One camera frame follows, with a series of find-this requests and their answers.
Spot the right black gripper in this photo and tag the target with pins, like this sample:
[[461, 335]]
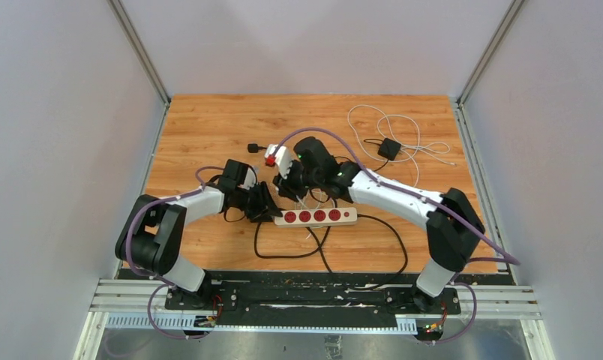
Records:
[[286, 186]]

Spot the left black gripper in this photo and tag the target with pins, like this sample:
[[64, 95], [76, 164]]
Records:
[[264, 206]]

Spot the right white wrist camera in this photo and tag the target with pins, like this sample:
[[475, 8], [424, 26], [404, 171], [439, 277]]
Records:
[[280, 157]]

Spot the white power strip red sockets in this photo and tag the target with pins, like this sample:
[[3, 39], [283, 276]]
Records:
[[320, 217]]

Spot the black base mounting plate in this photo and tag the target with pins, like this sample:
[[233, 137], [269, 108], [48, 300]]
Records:
[[315, 301]]

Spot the aluminium frame rail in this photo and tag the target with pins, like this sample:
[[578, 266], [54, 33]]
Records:
[[127, 319]]

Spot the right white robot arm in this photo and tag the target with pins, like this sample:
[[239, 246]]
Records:
[[451, 223]]

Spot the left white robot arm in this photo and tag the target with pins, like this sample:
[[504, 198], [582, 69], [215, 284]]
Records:
[[150, 242]]

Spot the black power adapter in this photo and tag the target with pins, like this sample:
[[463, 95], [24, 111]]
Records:
[[389, 149]]

